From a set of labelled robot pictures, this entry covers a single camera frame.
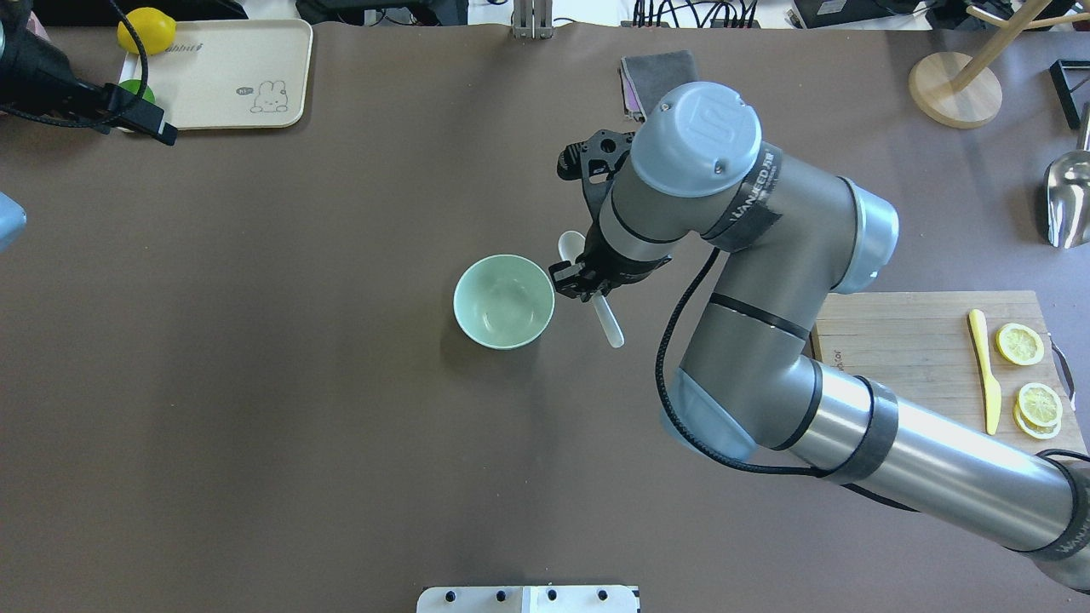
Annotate yellow lemon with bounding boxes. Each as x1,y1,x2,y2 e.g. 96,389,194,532
116,7,178,55

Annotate wooden cup tree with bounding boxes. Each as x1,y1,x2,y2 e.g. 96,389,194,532
908,1,1089,129

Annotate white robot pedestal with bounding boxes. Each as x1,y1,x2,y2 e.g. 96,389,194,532
416,582,642,612

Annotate bamboo cutting board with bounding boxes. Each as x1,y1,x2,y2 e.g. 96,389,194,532
811,290,1047,433

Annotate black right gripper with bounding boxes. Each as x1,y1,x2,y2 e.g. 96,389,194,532
548,129,671,302

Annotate white ceramic spoon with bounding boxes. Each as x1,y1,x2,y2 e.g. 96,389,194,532
558,230,623,348

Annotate lemon slice near handle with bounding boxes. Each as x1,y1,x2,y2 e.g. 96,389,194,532
994,323,1046,366

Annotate grey folded cloth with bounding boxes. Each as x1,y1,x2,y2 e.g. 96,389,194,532
619,50,698,122

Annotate steel scoop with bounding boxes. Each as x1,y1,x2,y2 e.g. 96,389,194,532
1046,104,1089,249

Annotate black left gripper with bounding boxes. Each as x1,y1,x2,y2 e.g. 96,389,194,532
1,25,178,145

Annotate green bowl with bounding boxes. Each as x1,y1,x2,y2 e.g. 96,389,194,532
452,255,555,350

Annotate lime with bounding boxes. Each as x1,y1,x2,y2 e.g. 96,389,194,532
119,80,156,105

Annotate beige tray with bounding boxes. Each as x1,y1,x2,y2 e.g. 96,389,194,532
148,19,314,129

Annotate lemon slice behind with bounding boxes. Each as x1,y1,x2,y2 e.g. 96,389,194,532
1013,381,1063,441

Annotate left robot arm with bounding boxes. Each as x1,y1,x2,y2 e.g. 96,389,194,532
1,1,178,145

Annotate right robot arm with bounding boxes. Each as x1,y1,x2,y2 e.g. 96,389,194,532
549,82,1087,593

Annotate yellow plastic knife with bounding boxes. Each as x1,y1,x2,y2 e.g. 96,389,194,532
967,309,1003,436

